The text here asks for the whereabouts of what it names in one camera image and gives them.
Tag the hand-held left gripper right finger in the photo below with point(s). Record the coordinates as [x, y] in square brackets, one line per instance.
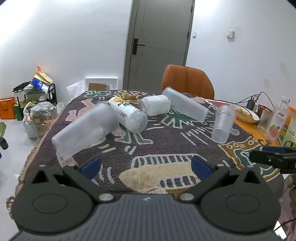
[200, 166]

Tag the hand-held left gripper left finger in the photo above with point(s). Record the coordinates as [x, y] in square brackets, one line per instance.
[91, 166]

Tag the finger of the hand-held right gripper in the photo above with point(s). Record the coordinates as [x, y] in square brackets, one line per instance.
[275, 149]
[263, 157]

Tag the large frosted plastic cup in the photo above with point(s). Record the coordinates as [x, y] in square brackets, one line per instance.
[85, 129]

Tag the frosted cup with face print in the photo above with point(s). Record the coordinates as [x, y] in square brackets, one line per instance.
[223, 124]

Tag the tall frosted plastic cup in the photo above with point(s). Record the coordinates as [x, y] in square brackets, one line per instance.
[185, 104]

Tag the yellow label plastic cup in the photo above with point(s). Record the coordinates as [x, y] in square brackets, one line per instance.
[128, 113]

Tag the short frosted plastic cup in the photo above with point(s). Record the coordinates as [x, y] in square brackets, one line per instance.
[154, 105]

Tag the person's right hand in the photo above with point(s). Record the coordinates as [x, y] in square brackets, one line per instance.
[291, 185]

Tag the green drink carton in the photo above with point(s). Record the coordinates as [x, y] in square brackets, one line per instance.
[289, 134]

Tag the pink label drink bottle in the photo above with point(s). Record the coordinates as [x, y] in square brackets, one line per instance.
[276, 122]

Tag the clear glass jar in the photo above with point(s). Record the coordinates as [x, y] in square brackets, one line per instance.
[265, 118]

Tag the white bowl with fruit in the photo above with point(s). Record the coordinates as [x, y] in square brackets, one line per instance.
[252, 117]

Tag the printed woven blanket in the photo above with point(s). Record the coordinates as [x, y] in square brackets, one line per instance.
[161, 141]

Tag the orange fruit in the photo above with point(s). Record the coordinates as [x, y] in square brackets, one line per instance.
[240, 111]

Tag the white bag with jars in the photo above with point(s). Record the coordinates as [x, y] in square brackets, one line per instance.
[32, 125]

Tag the white plastic bag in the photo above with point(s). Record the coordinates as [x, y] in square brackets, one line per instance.
[76, 91]

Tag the cardboard box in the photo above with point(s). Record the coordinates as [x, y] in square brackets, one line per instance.
[98, 86]

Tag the black storage rack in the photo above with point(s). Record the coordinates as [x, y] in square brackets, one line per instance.
[52, 92]

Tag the white board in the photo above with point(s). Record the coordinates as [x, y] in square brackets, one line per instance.
[101, 80]

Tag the orange leather chair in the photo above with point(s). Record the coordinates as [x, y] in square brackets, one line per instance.
[187, 80]

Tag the green box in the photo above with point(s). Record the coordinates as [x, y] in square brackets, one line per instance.
[18, 112]

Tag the yellow paper bag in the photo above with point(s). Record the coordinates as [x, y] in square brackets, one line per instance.
[44, 76]

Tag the orange box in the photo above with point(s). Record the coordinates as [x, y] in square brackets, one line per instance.
[7, 109]

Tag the grey door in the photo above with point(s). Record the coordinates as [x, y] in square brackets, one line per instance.
[159, 41]

